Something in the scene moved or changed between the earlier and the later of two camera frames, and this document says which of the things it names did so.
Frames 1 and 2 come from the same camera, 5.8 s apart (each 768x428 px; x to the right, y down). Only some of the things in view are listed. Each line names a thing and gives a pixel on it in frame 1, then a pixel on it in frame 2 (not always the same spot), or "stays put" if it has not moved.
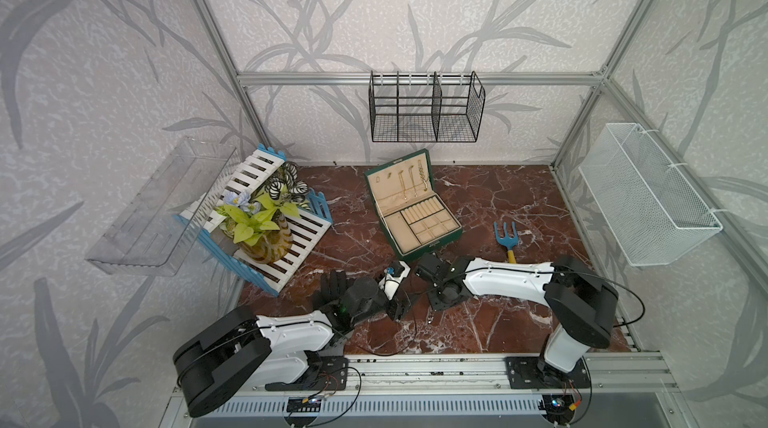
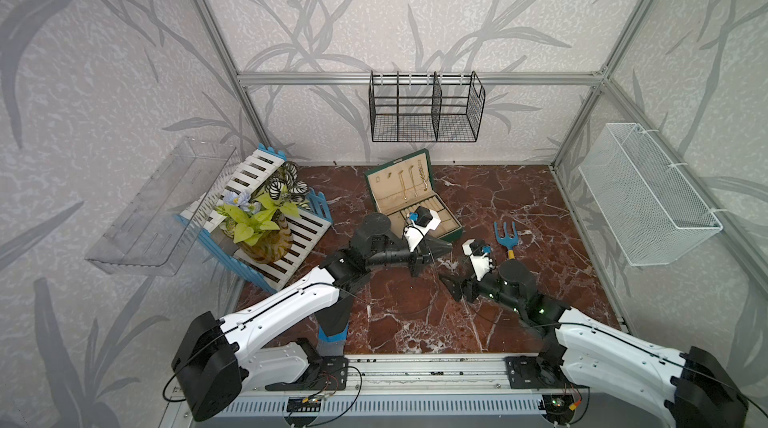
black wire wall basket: (429, 108) stays put
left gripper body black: (378, 306) → (399, 257)
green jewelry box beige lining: (415, 219) stays put
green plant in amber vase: (262, 225) stays put
